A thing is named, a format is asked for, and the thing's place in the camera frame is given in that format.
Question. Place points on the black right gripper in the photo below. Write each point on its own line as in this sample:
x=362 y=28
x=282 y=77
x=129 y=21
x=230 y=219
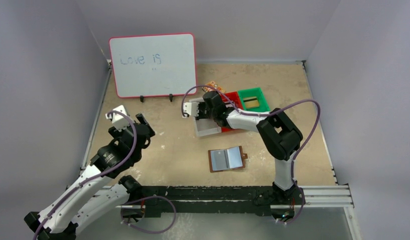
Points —
x=202 y=112

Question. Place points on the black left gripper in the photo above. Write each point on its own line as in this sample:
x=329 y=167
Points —
x=136 y=129

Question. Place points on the gold card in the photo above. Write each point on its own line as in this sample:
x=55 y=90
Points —
x=250 y=102

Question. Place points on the brown leather card holder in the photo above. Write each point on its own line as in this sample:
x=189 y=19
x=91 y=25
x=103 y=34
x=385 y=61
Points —
x=226 y=159

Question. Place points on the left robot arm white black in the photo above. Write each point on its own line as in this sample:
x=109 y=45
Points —
x=77 y=207

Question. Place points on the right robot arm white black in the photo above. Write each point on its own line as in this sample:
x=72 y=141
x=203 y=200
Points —
x=279 y=134

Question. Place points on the orange spiral notebook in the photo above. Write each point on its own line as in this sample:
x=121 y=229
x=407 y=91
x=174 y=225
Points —
x=212 y=86

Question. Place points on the white plastic bin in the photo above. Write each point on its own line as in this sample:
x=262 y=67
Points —
x=204 y=126

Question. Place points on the red plastic bin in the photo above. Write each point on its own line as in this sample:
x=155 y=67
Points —
x=232 y=97

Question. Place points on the green plastic bin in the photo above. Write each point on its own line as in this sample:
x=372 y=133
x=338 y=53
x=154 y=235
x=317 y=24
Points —
x=264 y=107

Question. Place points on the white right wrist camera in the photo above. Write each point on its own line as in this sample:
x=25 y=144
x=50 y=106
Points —
x=190 y=109

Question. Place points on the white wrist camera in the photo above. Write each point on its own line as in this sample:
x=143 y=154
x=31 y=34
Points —
x=190 y=109
x=119 y=118

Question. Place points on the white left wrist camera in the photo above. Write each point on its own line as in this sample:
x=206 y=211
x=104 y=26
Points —
x=119 y=118

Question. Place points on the white board pink frame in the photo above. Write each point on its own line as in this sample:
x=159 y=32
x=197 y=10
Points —
x=153 y=65

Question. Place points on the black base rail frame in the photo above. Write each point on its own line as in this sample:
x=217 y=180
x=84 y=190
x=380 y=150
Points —
x=263 y=201

